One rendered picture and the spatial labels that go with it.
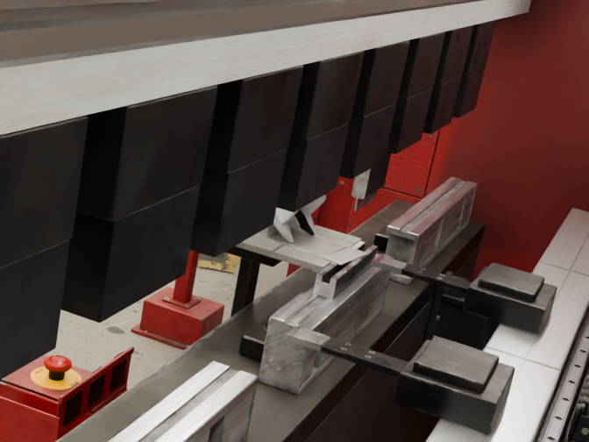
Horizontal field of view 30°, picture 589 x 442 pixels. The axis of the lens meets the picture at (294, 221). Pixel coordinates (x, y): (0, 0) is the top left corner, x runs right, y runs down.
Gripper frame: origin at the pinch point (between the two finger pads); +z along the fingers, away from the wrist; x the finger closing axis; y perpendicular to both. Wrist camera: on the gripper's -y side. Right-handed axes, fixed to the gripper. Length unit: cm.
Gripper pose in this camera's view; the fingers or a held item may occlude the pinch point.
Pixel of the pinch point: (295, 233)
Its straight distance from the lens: 166.4
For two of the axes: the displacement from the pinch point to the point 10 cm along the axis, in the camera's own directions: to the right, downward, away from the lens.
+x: 5.0, -1.6, 8.5
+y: 7.6, -3.8, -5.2
